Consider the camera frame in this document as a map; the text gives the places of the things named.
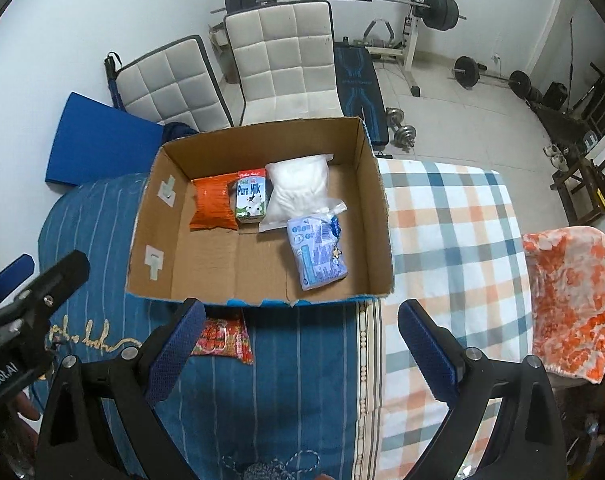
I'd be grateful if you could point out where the red candy packet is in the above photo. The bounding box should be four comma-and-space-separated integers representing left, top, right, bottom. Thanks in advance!
191, 312, 254, 365

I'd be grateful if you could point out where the cardboard box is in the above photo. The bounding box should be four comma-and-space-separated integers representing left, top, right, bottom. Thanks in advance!
126, 117, 395, 307

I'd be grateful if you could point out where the orange white floral cushion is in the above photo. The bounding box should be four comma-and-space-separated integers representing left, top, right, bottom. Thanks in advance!
523, 226, 605, 384

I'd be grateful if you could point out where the blue foam mat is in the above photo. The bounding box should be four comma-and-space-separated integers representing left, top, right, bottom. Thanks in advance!
45, 92, 162, 186

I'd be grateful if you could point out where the plaid checkered cloth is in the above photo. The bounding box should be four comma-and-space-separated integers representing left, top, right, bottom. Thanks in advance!
351, 159, 533, 479

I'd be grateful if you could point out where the blue striped blanket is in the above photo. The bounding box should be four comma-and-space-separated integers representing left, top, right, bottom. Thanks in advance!
39, 174, 375, 479

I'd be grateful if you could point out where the orange snack bag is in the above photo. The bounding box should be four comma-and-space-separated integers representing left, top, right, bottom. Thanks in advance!
190, 172, 237, 231

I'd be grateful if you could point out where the dark blue cloth bundle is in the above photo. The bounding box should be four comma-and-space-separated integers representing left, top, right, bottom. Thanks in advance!
161, 122, 198, 144

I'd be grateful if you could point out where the pure milk carton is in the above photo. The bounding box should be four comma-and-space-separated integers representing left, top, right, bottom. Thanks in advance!
235, 168, 268, 223

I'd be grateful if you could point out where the dark wooden chair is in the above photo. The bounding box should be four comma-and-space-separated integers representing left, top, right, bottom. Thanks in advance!
550, 84, 605, 226

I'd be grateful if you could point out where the white quilted chair left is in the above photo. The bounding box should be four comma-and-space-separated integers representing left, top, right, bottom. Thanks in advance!
115, 35, 233, 132

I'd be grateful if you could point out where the white quilted chair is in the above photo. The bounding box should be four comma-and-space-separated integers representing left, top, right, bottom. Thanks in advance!
224, 0, 344, 126
115, 35, 233, 132

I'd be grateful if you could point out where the light blue tissue pack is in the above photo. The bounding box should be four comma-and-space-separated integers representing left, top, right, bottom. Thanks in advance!
286, 214, 348, 292

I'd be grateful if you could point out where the white shoes pair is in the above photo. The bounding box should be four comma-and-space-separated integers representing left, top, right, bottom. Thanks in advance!
543, 144, 568, 172

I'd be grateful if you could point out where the white powder plastic bag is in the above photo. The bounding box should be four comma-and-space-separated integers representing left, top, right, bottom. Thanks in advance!
259, 154, 347, 233

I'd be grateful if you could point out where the chrome dumbbell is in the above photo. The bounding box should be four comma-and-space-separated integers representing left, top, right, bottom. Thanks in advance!
385, 107, 417, 153

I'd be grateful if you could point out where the white quilted chair right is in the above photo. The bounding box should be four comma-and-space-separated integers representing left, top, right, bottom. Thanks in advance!
224, 0, 344, 126

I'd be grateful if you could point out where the barbell on floor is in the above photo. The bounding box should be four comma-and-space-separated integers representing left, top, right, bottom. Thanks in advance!
452, 55, 533, 100

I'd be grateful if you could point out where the blue weight bench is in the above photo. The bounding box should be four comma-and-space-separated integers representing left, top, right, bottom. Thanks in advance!
334, 42, 389, 151

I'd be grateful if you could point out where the barbell on rack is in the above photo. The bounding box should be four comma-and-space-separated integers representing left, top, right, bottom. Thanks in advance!
210, 0, 467, 32

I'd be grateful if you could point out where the white barbell rack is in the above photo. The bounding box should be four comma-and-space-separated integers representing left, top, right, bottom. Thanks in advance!
362, 0, 424, 98

